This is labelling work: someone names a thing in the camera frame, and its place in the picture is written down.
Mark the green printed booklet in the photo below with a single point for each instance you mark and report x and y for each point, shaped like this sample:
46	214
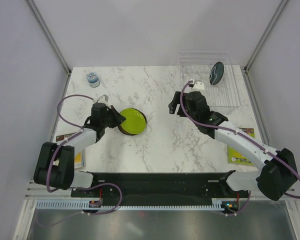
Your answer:
236	158

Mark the dark green plate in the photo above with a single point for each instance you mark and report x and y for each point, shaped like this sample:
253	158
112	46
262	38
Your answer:
216	73

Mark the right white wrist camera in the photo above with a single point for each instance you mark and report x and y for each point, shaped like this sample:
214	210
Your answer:
196	85

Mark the aluminium frame rail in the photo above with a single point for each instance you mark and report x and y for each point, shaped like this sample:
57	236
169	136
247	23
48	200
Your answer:
34	190

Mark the lime green plate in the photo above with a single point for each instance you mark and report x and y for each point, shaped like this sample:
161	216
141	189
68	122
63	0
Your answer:
128	111

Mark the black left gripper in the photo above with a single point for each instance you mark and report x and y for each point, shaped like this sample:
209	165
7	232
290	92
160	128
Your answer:
118	118

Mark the white slotted cable duct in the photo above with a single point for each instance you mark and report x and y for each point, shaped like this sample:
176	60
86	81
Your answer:
93	206

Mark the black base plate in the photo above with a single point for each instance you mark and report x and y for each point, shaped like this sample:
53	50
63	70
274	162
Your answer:
160	188

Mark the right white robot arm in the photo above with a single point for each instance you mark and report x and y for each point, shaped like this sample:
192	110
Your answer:
276	169

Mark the white wire dish rack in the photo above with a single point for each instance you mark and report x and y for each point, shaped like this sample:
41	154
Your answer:
223	97

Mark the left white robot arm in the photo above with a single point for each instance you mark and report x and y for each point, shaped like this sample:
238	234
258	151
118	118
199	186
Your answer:
55	166

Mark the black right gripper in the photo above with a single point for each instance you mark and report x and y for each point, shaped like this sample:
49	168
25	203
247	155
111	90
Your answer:
172	106

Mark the yellow patterned plate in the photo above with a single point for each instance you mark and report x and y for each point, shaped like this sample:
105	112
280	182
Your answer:
134	125

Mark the blue white round jar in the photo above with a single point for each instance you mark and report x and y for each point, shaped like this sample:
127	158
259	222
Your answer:
93	79

